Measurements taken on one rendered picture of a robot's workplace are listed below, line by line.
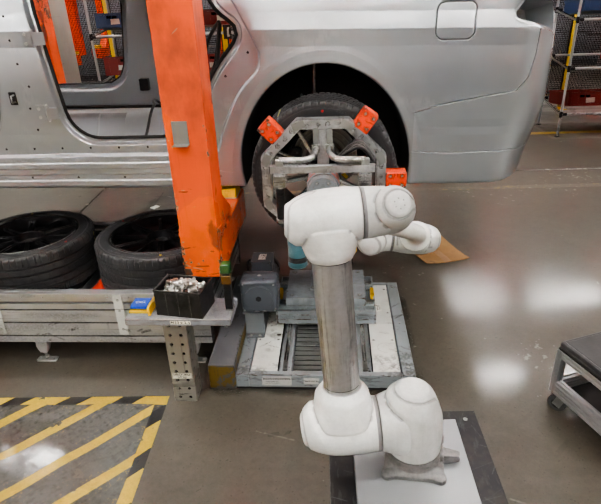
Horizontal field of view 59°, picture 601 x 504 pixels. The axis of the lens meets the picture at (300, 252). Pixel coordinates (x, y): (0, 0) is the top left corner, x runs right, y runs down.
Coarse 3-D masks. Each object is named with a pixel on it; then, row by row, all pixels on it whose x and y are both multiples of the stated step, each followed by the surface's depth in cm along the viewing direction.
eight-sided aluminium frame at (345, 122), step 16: (288, 128) 225; (304, 128) 225; (320, 128) 224; (336, 128) 224; (352, 128) 223; (272, 144) 230; (368, 144) 231; (384, 160) 229; (272, 176) 241; (384, 176) 232; (272, 192) 243; (272, 208) 241
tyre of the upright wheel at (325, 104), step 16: (304, 96) 245; (320, 96) 237; (336, 96) 239; (288, 112) 231; (304, 112) 230; (320, 112) 230; (336, 112) 229; (352, 112) 229; (384, 128) 241; (384, 144) 234; (256, 160) 241; (256, 176) 244; (256, 192) 248
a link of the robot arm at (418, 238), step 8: (416, 224) 168; (424, 224) 181; (400, 232) 159; (408, 232) 162; (416, 232) 166; (424, 232) 171; (432, 232) 182; (400, 240) 181; (408, 240) 178; (416, 240) 171; (424, 240) 178; (432, 240) 182; (440, 240) 184; (392, 248) 185; (400, 248) 183; (408, 248) 180; (416, 248) 179; (424, 248) 181; (432, 248) 183
